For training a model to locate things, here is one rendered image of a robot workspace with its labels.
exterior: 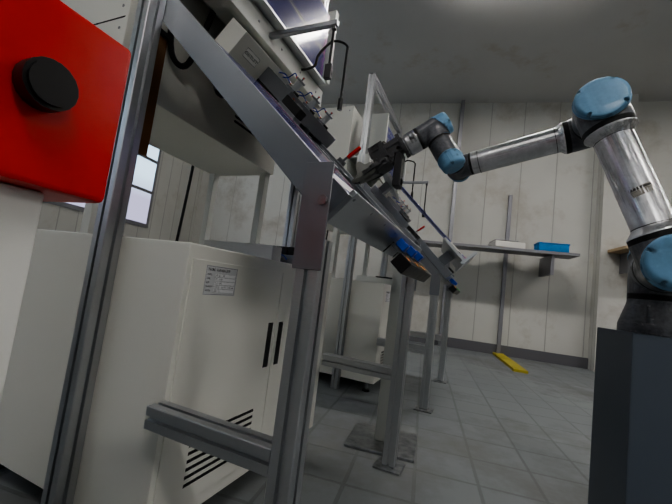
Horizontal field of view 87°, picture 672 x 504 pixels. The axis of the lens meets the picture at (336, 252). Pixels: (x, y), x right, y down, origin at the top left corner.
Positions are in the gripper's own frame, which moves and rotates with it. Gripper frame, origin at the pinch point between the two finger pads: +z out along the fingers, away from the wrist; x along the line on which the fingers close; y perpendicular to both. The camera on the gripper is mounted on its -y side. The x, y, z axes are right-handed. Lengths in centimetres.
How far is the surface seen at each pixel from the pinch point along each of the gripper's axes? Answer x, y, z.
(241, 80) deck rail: 60, 3, 2
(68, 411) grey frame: 64, -42, 61
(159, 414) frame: 64, -50, 38
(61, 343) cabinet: 60, -26, 67
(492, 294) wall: -372, -45, -31
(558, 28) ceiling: -244, 149, -195
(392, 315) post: -27, -44, 15
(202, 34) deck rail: 60, 20, 6
